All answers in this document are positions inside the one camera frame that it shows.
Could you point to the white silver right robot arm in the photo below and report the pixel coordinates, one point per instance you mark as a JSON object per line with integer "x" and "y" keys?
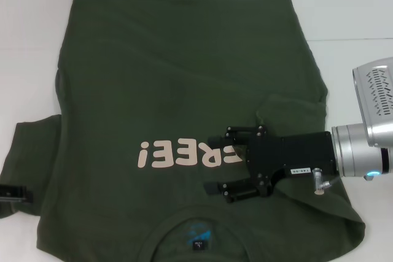
{"x": 356, "y": 154}

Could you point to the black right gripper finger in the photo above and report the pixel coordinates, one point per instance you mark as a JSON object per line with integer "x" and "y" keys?
{"x": 236, "y": 193}
{"x": 218, "y": 140}

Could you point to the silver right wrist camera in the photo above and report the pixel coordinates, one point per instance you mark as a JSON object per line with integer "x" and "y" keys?
{"x": 374, "y": 99}

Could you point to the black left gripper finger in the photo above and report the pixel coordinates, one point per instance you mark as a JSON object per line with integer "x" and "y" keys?
{"x": 15, "y": 191}

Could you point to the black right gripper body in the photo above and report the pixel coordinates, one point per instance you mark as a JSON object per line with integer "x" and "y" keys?
{"x": 291, "y": 154}

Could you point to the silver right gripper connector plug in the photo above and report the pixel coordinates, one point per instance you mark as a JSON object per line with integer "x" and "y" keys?
{"x": 317, "y": 182}

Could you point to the dark green FREE! t-shirt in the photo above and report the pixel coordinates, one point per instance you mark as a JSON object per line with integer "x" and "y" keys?
{"x": 153, "y": 75}

